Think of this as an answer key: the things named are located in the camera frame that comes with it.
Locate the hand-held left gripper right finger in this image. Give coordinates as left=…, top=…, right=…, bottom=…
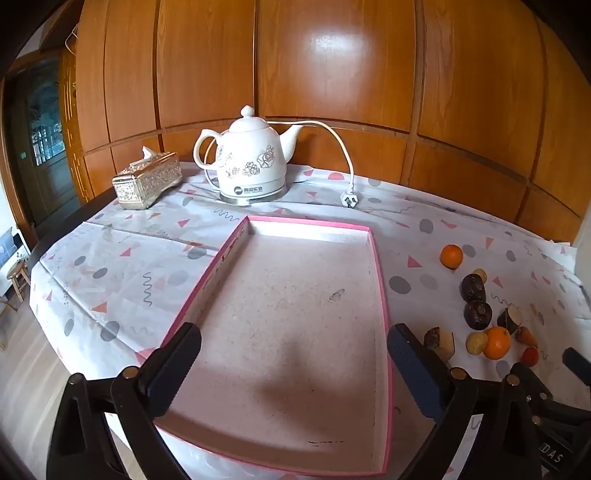
left=387, top=323, right=543, bottom=480

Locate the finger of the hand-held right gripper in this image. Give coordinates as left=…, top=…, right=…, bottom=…
left=512, top=362, right=591, bottom=428
left=561, top=347, right=591, bottom=377

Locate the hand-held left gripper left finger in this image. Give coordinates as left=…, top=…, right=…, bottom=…
left=46, top=322, right=202, bottom=480

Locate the cut dark-skinned fruit half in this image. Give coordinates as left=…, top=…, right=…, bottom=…
left=497, top=305, right=524, bottom=335
left=424, top=327, right=456, bottom=363

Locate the dark brown round fruit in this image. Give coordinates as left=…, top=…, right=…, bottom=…
left=460, top=274, right=487, bottom=303
left=464, top=300, right=493, bottom=330

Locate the shallow pink cardboard box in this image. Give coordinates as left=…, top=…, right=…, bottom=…
left=152, top=215, right=395, bottom=476

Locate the orange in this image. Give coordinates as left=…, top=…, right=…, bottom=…
left=483, top=326, right=512, bottom=361
left=440, top=244, right=464, bottom=270

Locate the small yellow round fruit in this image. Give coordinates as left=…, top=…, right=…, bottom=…
left=465, top=331, right=489, bottom=355

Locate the white patterned tablecloth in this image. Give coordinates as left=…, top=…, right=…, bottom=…
left=28, top=159, right=591, bottom=480

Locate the small wooden stool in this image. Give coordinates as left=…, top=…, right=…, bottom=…
left=6, top=259, right=31, bottom=303

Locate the silver ornate tissue box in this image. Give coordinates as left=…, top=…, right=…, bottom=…
left=112, top=146, right=182, bottom=211

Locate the white ceramic electric kettle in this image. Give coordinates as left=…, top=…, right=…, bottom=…
left=193, top=105, right=303, bottom=205

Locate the dark glass door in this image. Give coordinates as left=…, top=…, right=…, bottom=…
left=2, top=51, right=81, bottom=241

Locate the wooden panelled wardrobe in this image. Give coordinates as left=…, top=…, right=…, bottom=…
left=58, top=0, right=591, bottom=245

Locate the white kettle power cord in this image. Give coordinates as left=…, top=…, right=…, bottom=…
left=203, top=119, right=360, bottom=209

